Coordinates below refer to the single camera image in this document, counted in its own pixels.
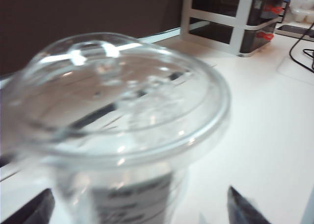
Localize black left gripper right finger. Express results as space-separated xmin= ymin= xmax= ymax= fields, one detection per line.
xmin=226 ymin=185 xmax=273 ymax=224

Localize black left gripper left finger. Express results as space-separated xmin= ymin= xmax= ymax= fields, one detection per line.
xmin=0 ymin=188 xmax=56 ymax=224

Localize clear plastic cup with lid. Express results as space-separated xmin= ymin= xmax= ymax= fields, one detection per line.
xmin=0 ymin=32 xmax=233 ymax=224

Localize flat dark rectangular device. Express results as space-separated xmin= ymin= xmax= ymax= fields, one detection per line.
xmin=275 ymin=24 xmax=314 ymax=41

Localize white black three-drawer organizer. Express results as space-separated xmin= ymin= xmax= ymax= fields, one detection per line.
xmin=180 ymin=0 xmax=288 ymax=58

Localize brown fabric desk partition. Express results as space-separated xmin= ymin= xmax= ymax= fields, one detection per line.
xmin=0 ymin=0 xmax=186 ymax=77

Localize white plastic container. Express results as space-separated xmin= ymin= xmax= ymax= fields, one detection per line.
xmin=286 ymin=0 xmax=314 ymax=23

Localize thin black cable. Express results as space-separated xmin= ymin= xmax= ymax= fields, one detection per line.
xmin=288 ymin=20 xmax=314 ymax=74

